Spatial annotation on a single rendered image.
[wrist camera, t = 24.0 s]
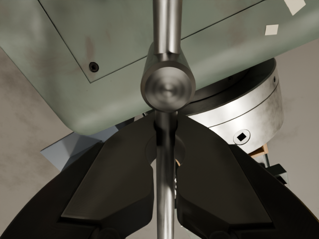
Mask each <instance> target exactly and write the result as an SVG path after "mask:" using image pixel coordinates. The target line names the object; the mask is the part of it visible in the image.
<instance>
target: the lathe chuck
mask: <svg viewBox="0 0 319 239"><path fill-rule="evenodd" d="M284 116H285V113H284V107H283V101H282V95H281V87H280V81H279V80H278V84H277V86H276V88H275V89H274V90H273V92H272V93H271V94H270V95H269V96H268V97H267V98H266V99H265V100H264V101H262V102H261V103H260V104H258V105H257V106H256V107H254V108H252V109H251V110H249V111H248V112H246V113H244V114H242V115H240V116H238V117H236V118H234V119H231V120H229V121H226V122H223V123H221V124H218V125H214V126H211V127H208V128H210V129H211V130H213V131H214V132H215V133H216V134H218V135H219V136H220V137H221V138H223V139H224V140H225V141H226V142H227V143H228V144H236V143H235V142H233V137H234V135H235V133H236V132H238V131H240V130H242V129H247V130H248V131H249V132H250V137H249V139H248V140H247V141H246V142H245V143H243V144H240V145H238V144H237V145H238V146H239V147H240V148H241V149H242V150H243V151H245V152H246V153H248V154H249V153H251V152H253V151H254V150H256V149H258V148H260V147H261V146H263V145H264V144H265V143H267V142H268V141H269V140H270V139H272V138H273V137H274V136H275V135H276V133H277V132H278V131H279V129H280V128H281V126H282V124H283V121H284Z"/></svg>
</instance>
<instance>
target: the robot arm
mask: <svg viewBox="0 0 319 239"><path fill-rule="evenodd" d="M156 157H157V136H156V129H155V111H154V112H152V113H150V114H148V115H146V116H144V117H142V118H140V119H138V120H136V121H134V122H133V123H131V124H129V125H127V126H125V127H123V128H122V129H120V130H119V131H117V132H116V133H114V134H113V135H112V136H111V137H110V138H108V139H107V140H106V141H105V142H104V143H101V142H97V143H96V144H95V145H93V146H92V147H91V148H90V149H88V150H87V151H86V152H85V153H83V154H82V155H81V156H80V157H79V158H78V159H77V160H75V161H74V162H73V163H72V164H70V165H69V166H68V167H67V168H65V169H64V170H63V171H62V172H60V173H59V174H58V175H57V176H56V177H54V178H53V179H52V180H51V181H50V182H48V183H47V184H46V185H45V186H44V187H43V188H42V189H41V190H40V191H38V192H37V193H36V194H35V195H34V196H33V197H32V198H31V199H30V201H29V202H28V203H27V204H26V205H25V206H24V207H23V208H22V209H21V211H20V212H19V213H18V214H17V215H16V217H15V218H14V219H13V220H12V222H11V223H10V224H9V226H8V227H7V228H6V229H5V231H4V232H3V234H2V235H1V236H0V239H126V237H127V236H129V235H131V234H133V233H134V232H136V231H138V230H140V229H141V228H143V227H145V226H146V225H148V224H149V223H150V221H151V219H152V215H153V205H154V179H153V168H152V166H151V163H152V162H153V161H154V160H155V159H156ZM175 159H176V160H177V161H178V162H179V163H180V166H179V167H178V169H177V184H176V207H177V219H178V221H179V223H180V224H181V225H182V226H183V227H184V228H186V229H187V230H189V231H191V232H192V233H194V234H195V235H197V236H198V237H200V238H201V239H319V220H318V219H317V217H316V216H315V215H314V214H313V213H312V212H311V211H310V209H309V208H308V207H307V206H306V205H305V204H304V203H303V202H302V201H301V200H300V199H299V198H298V197H297V196H296V195H295V194H294V193H293V192H292V191H291V190H290V189H289V188H287V187H286V186H285V185H284V184H283V183H282V182H280V181H279V180H278V179H277V178H276V177H275V176H273V175H272V174H271V173H270V172H269V171H267V170H266V169H265V168H264V167H263V166H261V165H260V164H259V163H258V162H257V161H255V160H254V159H253V158H252V157H251V156H249V155H248V154H247V153H246V152H245V151H243V150H242V149H241V148H240V147H239V146H238V145H237V144H228V143H227V142H226V141H225V140H224V139H223V138H221V137H220V136H219V135H218V134H216V133H215V132H214V131H213V130H211V129H210V128H208V127H206V126H205V125H203V124H201V123H199V122H197V121H195V120H193V119H191V118H190V117H188V116H186V115H184V114H182V113H180V112H177V130H176V132H175Z"/></svg>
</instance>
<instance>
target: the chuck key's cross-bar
mask: <svg viewBox="0 0 319 239"><path fill-rule="evenodd" d="M182 1H183V0H153V43H154V55H155V54H161V53H175V54H180V42H181V22H182ZM177 112H178V111H176V112H171V113H164V112H159V111H156V110H155V129H156V136H157V157H156V191H157V239H174V211H175V162H176V159H175V132H176V130H177Z"/></svg>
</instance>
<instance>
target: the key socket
mask: <svg viewBox="0 0 319 239"><path fill-rule="evenodd" d="M249 137H250V132H249V131H248V130H247V129H242V130H240V131H238V132H236V133H235V135H234V137H233V142H235V143H236V144H238V145H240V144H243V143H245V142H246V141H247V140H248V139H249Z"/></svg>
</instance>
